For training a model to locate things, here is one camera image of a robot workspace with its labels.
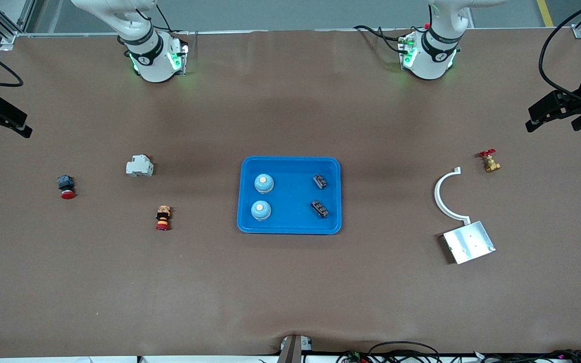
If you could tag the black terminal block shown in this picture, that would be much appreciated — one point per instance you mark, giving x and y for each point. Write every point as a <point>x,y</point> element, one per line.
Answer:
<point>320,181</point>

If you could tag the black cylindrical capacitor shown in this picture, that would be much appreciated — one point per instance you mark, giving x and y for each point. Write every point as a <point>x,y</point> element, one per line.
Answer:
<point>320,208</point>

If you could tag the blue call bell cream base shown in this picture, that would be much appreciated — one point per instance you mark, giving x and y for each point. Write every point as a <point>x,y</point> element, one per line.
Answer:
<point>260,212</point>
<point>264,185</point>

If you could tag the red mushroom emergency stop button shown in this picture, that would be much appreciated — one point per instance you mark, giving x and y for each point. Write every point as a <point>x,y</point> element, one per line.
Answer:
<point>66,184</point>

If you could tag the grey white circuit breaker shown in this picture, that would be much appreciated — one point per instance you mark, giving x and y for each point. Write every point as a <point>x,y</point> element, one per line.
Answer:
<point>139,167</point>

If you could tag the silver aluminium plate box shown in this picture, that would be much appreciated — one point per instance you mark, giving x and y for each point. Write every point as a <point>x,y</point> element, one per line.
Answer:
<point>469,243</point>

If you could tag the base connector box green light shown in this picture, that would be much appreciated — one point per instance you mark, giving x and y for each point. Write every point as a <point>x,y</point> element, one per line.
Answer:
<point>177,59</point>
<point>407,50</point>

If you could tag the blue plastic tray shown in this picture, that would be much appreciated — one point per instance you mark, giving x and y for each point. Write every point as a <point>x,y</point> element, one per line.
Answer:
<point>290,222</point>

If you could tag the white curved plastic bracket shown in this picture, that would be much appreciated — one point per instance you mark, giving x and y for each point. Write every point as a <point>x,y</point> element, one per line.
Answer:
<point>437,196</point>

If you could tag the metal table edge bracket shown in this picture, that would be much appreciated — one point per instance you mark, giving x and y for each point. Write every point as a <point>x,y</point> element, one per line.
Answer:
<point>290,350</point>

